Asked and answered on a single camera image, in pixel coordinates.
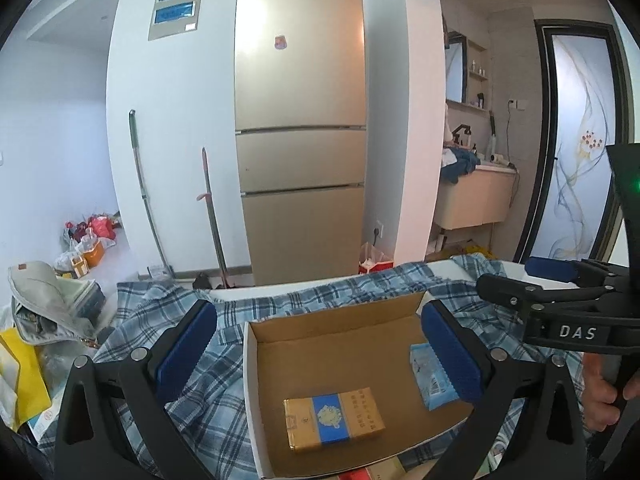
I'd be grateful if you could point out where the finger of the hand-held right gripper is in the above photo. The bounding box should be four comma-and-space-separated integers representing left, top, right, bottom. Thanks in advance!
524, 256, 626, 291
475, 272, 608, 323

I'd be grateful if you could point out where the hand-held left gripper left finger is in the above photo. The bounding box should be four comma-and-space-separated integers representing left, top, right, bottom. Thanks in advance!
52, 300, 218, 480

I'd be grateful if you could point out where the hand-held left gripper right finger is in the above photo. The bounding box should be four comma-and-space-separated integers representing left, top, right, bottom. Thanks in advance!
420, 300, 593, 480

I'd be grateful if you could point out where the cardboard box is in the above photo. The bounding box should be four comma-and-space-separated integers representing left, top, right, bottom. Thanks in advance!
242, 291, 481, 478

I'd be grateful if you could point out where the person's right hand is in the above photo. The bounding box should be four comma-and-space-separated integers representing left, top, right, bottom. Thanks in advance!
582, 352, 626, 433

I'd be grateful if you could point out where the blue tissue pack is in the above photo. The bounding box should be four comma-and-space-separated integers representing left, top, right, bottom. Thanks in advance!
410, 342, 461, 411

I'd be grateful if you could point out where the blue plaid blanket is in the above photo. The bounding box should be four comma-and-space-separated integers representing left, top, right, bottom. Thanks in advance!
37, 252, 601, 480

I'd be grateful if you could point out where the beige vanity cabinet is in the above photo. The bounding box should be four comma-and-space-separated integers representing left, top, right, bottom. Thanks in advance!
432, 162, 518, 231

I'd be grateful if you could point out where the floral glass door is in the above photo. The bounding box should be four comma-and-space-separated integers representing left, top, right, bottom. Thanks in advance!
520, 19, 632, 266

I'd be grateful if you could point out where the red white paper bag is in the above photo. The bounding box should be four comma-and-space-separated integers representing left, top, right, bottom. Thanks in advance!
359, 242, 396, 275

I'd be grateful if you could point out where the blue clothes pile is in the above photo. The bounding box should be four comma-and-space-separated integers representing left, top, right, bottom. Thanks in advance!
440, 147, 482, 186

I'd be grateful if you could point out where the gold box with blue band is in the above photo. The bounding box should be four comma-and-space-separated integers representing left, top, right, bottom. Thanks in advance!
283, 387, 387, 453

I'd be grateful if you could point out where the gold box with red band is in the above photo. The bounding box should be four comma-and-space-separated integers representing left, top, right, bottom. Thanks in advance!
340, 465, 401, 480

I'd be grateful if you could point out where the red plastic bag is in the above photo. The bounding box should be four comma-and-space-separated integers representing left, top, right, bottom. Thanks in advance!
87, 215, 118, 241

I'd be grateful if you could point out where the grey fabric bag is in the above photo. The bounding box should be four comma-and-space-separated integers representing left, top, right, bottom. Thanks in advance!
7, 260, 98, 346

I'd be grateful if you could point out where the yellow bag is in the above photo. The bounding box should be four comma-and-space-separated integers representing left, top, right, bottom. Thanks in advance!
0, 327, 51, 431

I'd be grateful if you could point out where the bathroom mirror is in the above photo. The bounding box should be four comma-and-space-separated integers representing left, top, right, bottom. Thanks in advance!
445, 31, 468, 106

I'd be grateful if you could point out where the gold refrigerator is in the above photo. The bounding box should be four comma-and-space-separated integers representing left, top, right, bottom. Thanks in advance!
234, 0, 368, 287

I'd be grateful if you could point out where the pink broom handle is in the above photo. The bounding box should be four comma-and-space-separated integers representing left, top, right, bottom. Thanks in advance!
197, 147, 233, 288

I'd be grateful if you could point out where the grey mop handle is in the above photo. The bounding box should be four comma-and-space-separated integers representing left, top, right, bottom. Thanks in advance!
129, 108, 173, 278

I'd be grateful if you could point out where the wall electrical panel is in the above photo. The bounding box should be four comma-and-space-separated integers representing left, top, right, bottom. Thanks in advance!
147, 0, 207, 42

